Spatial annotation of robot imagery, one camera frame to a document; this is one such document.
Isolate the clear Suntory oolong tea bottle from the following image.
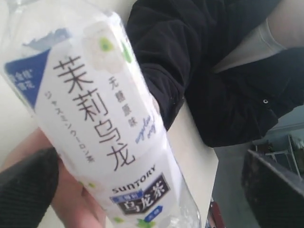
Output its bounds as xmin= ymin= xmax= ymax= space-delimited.
xmin=0 ymin=0 xmax=201 ymax=228

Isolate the dark chair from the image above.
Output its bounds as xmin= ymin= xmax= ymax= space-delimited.
xmin=206 ymin=201 xmax=225 ymax=228

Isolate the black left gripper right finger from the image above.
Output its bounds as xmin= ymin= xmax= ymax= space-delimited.
xmin=241 ymin=150 xmax=304 ymax=228

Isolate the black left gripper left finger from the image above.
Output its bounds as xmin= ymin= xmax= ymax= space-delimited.
xmin=0 ymin=148 xmax=59 ymax=228

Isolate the person's open hand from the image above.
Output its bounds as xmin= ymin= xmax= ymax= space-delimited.
xmin=1 ymin=129 xmax=106 ymax=228

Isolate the metal frame furniture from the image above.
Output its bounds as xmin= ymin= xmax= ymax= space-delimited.
xmin=252 ymin=134 xmax=304 ymax=179

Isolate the person's black jacket torso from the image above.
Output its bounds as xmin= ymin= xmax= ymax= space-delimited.
xmin=126 ymin=0 xmax=304 ymax=147

